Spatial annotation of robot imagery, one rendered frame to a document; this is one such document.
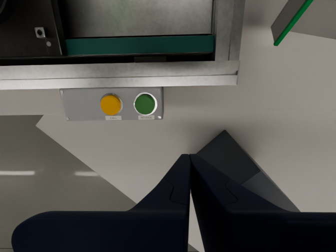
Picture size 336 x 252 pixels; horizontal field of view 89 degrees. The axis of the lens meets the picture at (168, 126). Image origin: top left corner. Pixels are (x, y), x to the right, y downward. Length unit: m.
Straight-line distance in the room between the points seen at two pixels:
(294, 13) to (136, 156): 0.45
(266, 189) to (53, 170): 1.76
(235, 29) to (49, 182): 1.89
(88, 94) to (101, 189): 1.48
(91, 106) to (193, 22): 0.27
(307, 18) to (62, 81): 0.43
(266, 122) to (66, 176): 1.68
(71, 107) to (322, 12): 0.46
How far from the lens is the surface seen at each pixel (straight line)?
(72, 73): 0.40
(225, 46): 0.36
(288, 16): 0.33
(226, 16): 0.37
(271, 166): 0.60
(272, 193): 0.37
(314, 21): 0.38
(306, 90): 0.56
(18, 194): 2.26
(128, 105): 0.36
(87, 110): 0.40
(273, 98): 0.52
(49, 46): 0.40
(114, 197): 1.83
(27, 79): 0.46
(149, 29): 0.40
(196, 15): 0.40
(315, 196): 0.75
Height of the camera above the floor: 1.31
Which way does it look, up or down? 71 degrees down
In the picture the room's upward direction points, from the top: 176 degrees counter-clockwise
